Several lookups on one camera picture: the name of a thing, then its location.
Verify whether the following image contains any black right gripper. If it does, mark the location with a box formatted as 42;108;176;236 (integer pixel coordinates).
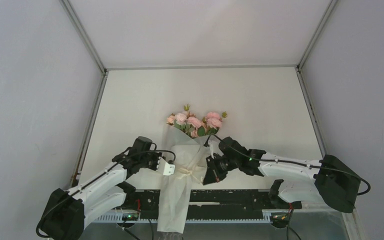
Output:
202;153;240;186

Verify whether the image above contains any cream ribbon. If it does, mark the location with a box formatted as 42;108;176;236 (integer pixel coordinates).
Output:
175;166;206;185

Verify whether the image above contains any pink fake flower bouquet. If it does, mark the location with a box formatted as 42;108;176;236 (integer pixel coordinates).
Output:
166;104;228;139

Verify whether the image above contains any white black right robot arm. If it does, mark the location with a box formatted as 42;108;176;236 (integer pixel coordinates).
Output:
202;137;371;213

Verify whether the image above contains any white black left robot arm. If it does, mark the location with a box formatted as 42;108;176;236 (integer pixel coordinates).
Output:
35;136;163;240

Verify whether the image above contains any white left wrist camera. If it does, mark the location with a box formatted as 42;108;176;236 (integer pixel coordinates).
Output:
156;157;175;176

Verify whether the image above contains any black mounting rail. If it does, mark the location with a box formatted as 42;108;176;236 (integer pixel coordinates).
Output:
116;189;303;221

